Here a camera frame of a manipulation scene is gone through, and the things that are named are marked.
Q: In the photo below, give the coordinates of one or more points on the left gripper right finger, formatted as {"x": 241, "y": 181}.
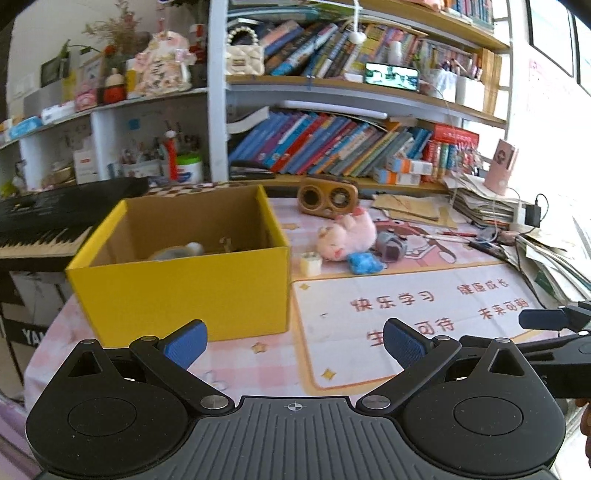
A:
{"x": 425, "y": 362}

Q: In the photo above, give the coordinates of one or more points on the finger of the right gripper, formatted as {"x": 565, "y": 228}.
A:
{"x": 578, "y": 315}
{"x": 544, "y": 319}

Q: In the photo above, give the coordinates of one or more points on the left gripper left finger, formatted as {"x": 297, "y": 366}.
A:
{"x": 165, "y": 364}

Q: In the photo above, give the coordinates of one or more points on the yellow packing tape roll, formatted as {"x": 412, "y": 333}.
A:
{"x": 172, "y": 253}

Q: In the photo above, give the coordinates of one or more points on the purple toy truck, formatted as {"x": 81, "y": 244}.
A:
{"x": 390, "y": 247}

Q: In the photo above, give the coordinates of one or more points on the white charger plug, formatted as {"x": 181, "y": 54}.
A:
{"x": 311, "y": 264}

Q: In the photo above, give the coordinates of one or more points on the white spray bottle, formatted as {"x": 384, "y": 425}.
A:
{"x": 195, "y": 249}

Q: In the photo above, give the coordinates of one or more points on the black binder clip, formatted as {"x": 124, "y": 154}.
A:
{"x": 226, "y": 244}

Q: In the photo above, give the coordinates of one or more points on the cartoon desk mat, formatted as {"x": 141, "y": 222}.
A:
{"x": 406, "y": 322}

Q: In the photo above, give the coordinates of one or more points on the blue crumpled packet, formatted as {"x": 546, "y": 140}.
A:
{"x": 364, "y": 263}

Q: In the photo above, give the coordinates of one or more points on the black power adapter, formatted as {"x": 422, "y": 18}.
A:
{"x": 533, "y": 213}

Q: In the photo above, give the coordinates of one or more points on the yellow cardboard box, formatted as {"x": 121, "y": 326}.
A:
{"x": 242, "y": 294}

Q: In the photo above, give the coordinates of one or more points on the pink pig plush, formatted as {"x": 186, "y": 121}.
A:
{"x": 352, "y": 233}

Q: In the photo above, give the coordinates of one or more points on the pink portable fan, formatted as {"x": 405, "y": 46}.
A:
{"x": 502, "y": 164}

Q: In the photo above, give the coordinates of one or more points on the pink checked tablecloth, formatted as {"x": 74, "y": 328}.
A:
{"x": 254, "y": 365}

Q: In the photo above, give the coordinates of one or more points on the checkered board box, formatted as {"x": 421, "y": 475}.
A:
{"x": 171, "y": 191}

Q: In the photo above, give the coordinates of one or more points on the black electronic keyboard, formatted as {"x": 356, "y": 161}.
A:
{"x": 42, "y": 232}

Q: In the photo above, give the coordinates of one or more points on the wooden retro radio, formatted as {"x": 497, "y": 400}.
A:
{"x": 326, "y": 196}

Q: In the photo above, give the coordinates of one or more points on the white green-lid jar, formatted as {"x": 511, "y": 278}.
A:
{"x": 190, "y": 168}

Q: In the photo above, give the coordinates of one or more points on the white pen holder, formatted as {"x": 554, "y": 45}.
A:
{"x": 142, "y": 169}

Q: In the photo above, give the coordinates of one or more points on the red round doll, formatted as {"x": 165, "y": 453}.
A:
{"x": 114, "y": 88}

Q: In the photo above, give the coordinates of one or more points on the white bookshelf unit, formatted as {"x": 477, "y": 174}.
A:
{"x": 401, "y": 14}

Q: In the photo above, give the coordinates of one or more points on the smartphone on shelf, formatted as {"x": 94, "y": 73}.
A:
{"x": 395, "y": 77}

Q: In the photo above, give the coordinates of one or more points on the pink paper doll decoration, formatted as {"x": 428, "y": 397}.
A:
{"x": 162, "y": 68}

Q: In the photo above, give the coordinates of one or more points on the cream quilted handbag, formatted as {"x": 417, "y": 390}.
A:
{"x": 244, "y": 59}

